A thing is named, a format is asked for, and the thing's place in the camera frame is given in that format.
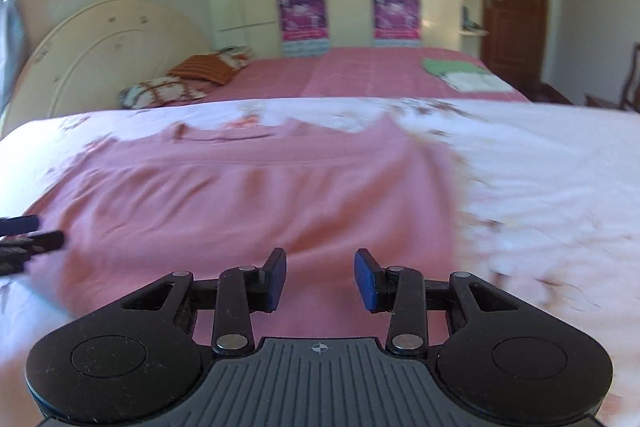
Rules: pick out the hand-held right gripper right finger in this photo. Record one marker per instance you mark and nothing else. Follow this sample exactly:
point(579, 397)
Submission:
point(365, 279)

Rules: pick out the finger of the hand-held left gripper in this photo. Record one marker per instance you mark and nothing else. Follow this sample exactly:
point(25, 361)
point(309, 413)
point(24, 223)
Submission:
point(42, 241)
point(20, 225)

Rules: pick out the patterned cream pillow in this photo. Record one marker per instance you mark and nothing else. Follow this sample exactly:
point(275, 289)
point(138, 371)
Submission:
point(235, 56)

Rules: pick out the brown white checked pillow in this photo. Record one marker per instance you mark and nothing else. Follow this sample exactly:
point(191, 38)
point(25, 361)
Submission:
point(160, 91)

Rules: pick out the blue curtain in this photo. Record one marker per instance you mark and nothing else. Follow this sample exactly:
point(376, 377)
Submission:
point(10, 22)

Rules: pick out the pink wall poster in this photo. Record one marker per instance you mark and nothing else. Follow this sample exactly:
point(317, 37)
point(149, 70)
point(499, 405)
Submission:
point(396, 14)
point(302, 19)

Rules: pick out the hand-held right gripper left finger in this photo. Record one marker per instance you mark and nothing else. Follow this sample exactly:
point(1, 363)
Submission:
point(276, 279)

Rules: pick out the white folded cloth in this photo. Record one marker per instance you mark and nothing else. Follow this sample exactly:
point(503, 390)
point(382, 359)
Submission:
point(477, 83)

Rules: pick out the pink sweater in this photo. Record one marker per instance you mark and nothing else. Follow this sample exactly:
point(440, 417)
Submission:
point(250, 207)

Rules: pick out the orange striped pillow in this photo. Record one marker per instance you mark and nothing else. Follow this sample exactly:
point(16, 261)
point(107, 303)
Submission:
point(202, 68)

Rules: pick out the pink checked bedsheet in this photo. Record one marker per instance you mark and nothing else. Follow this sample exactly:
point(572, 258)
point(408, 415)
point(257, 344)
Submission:
point(360, 74)

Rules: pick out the green folded cloth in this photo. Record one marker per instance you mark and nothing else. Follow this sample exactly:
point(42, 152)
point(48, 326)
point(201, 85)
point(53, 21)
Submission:
point(450, 67)

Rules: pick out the white floral bedsheet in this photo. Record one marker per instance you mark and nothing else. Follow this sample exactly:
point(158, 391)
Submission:
point(540, 187)

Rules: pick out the dark wooden chair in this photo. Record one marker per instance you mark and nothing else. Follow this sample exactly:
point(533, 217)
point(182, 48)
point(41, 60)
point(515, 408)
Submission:
point(627, 82)

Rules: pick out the cream bed headboard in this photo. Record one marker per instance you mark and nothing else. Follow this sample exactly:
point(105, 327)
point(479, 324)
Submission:
point(100, 52)

